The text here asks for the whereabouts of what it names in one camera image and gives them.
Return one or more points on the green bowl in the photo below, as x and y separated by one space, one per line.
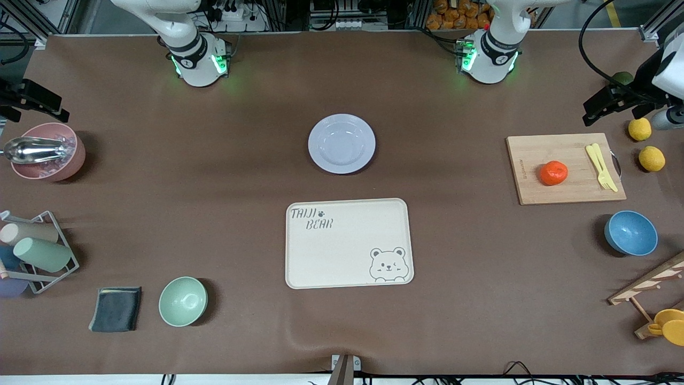
183 301

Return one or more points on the yellow lemon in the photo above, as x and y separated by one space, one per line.
652 159
639 129

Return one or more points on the blue cup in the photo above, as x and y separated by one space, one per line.
8 258

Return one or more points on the blue bowl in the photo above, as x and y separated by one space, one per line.
630 233

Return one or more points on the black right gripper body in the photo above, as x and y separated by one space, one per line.
21 97

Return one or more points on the pink bowl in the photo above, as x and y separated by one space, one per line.
48 172

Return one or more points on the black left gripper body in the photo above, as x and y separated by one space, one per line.
639 83

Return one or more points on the orange fruit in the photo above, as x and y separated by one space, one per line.
553 173

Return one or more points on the yellow plastic knife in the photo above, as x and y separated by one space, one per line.
590 153

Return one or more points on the beige cup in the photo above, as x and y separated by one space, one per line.
29 233

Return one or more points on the purple cup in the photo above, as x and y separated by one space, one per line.
12 287

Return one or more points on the dark grey folded cloth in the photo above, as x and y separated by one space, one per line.
115 309

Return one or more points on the white power strip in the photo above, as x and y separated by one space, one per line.
240 21

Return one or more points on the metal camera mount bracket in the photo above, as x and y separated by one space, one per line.
344 369

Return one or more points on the wooden cutting board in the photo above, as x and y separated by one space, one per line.
534 155

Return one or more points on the lavender round plate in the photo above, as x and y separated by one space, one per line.
342 143

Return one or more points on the clear ice cubes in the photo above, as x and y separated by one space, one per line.
67 147

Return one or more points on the dark green lime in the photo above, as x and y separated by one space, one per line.
623 78

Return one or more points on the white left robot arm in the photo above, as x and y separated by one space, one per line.
489 64

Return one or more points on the bag of orange toys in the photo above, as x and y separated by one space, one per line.
454 16

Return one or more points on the silver metal scoop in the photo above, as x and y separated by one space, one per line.
29 149

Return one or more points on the yellow mug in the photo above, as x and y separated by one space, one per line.
672 329

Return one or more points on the wooden peg rack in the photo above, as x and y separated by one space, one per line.
649 280

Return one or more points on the green cup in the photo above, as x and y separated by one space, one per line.
43 254

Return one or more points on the cream bear print tray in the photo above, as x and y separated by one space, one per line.
342 251

